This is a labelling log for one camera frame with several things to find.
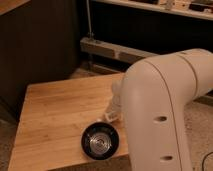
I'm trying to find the small clear plastic bottle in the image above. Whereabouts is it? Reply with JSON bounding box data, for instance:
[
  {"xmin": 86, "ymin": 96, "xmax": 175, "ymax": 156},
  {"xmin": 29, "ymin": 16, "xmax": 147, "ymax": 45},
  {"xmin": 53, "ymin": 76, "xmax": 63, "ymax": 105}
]
[{"xmin": 97, "ymin": 107, "xmax": 121, "ymax": 123}]

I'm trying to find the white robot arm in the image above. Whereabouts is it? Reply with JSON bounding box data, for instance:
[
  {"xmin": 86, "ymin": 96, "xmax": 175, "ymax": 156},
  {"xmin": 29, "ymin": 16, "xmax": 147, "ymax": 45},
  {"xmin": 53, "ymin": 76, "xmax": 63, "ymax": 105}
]
[{"xmin": 120, "ymin": 49, "xmax": 213, "ymax": 171}]

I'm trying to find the black ceramic bowl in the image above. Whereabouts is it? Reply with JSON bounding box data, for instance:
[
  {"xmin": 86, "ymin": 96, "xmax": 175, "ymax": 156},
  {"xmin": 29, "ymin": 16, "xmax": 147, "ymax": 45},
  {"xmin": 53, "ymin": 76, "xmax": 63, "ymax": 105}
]
[{"xmin": 81, "ymin": 122, "xmax": 119, "ymax": 160}]

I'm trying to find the grey concrete block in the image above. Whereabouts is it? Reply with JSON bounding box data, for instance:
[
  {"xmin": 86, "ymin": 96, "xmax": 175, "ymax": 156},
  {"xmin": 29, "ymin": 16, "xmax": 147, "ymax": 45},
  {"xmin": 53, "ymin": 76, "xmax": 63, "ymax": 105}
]
[{"xmin": 80, "ymin": 37, "xmax": 156, "ymax": 64}]

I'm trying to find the wooden table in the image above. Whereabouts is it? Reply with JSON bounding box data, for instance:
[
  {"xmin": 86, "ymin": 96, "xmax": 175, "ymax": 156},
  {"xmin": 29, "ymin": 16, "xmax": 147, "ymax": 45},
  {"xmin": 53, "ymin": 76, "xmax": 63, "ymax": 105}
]
[{"xmin": 8, "ymin": 74, "xmax": 131, "ymax": 171}]

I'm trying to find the metal pole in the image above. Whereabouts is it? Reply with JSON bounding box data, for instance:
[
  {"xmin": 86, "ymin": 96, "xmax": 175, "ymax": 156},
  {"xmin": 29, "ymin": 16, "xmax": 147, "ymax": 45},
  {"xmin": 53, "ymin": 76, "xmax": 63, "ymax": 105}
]
[{"xmin": 86, "ymin": 0, "xmax": 93, "ymax": 39}]

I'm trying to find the white shelf with items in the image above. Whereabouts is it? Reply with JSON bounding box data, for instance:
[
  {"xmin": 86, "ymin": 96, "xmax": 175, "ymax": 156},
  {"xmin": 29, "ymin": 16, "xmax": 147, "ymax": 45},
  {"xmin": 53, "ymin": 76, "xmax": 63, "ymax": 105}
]
[{"xmin": 94, "ymin": 0, "xmax": 213, "ymax": 21}]

